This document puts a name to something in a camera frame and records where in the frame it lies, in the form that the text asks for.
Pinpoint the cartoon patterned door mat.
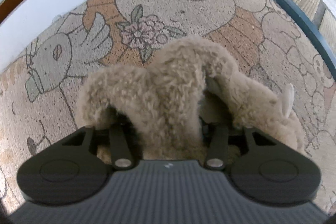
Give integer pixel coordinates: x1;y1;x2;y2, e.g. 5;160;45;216
1;0;335;215

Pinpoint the brown fluffy animal slipper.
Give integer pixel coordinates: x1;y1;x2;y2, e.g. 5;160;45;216
75;64;207;162

